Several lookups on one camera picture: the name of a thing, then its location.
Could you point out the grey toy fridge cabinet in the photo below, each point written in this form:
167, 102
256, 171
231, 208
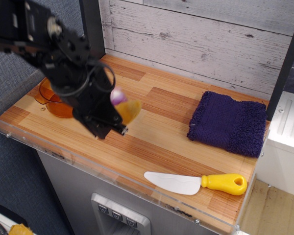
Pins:
74, 188

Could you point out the purple folded towel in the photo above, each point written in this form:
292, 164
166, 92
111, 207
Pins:
235, 126

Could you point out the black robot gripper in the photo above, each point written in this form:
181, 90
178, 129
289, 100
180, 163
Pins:
75, 76

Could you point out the black vertical post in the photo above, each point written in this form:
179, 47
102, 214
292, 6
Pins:
92, 26
281, 81

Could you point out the orange transparent plastic pot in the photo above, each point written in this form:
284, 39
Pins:
46, 96

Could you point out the silver dispenser button panel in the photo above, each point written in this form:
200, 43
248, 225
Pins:
116, 219

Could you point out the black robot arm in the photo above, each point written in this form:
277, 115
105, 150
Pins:
12, 21

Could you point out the black vertical post left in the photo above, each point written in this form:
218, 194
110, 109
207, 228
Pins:
92, 26

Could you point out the clear acrylic table guard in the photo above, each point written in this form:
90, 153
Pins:
156, 141

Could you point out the black vertical post right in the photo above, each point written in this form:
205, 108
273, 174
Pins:
281, 81

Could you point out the yellow object bottom left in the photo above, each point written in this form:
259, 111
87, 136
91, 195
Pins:
20, 229

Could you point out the yellow purple toy fruit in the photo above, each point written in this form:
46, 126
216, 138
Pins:
128, 109

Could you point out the white toy knife yellow handle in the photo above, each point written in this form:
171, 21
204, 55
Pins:
234, 184

